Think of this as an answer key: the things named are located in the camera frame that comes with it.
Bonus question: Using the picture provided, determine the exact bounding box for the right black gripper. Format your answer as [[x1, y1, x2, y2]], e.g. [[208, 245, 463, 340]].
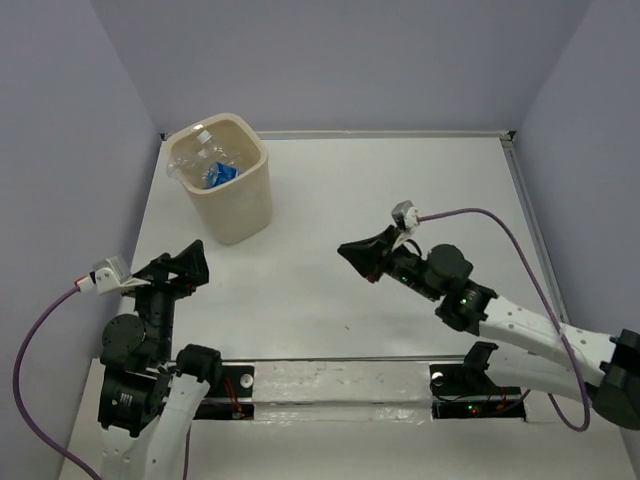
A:
[[336, 223, 439, 302]]

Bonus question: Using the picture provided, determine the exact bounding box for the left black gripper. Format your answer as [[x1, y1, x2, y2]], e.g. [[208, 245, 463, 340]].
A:
[[124, 236, 210, 358]]

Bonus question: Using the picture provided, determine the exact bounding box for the clear bottle without label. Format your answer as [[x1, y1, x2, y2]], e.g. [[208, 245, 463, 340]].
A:
[[177, 130, 244, 177]]

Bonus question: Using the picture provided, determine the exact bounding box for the clear crushed bottle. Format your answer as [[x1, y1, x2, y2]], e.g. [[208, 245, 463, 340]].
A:
[[166, 154, 201, 184]]

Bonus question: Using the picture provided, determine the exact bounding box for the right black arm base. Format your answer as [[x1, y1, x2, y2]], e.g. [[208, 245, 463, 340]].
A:
[[429, 364, 526, 420]]

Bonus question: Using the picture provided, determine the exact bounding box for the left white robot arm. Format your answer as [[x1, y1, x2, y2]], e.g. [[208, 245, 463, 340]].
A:
[[91, 240, 223, 479]]

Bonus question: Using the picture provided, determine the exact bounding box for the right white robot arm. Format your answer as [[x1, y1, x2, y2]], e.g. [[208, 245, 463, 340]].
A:
[[337, 226, 639, 430]]

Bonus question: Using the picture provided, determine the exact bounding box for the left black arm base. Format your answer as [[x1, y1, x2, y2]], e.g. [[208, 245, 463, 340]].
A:
[[194, 362, 255, 421]]

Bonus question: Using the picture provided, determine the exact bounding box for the beige plastic bin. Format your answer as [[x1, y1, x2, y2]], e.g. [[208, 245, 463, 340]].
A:
[[165, 113, 273, 245]]

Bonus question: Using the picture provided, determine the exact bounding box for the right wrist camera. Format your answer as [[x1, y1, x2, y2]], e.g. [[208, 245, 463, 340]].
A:
[[391, 200, 420, 250]]

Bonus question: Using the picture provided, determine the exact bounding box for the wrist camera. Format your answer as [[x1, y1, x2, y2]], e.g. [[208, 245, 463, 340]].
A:
[[391, 200, 420, 250], [74, 255, 151, 295]]

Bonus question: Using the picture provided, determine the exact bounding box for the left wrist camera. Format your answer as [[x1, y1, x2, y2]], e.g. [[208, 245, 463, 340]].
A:
[[74, 255, 151, 295]]

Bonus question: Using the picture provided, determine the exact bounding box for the white taped front rail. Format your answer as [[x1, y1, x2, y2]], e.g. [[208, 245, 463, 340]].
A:
[[251, 360, 432, 424]]

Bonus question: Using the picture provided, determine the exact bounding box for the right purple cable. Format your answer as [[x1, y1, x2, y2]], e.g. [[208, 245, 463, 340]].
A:
[[419, 208, 594, 432]]

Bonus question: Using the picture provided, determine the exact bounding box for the purple cable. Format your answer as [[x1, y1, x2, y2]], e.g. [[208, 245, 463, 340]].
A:
[[419, 208, 594, 432], [12, 287, 194, 480]]

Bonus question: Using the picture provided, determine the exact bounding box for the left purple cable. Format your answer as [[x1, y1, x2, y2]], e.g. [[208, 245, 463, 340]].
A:
[[12, 287, 194, 480]]

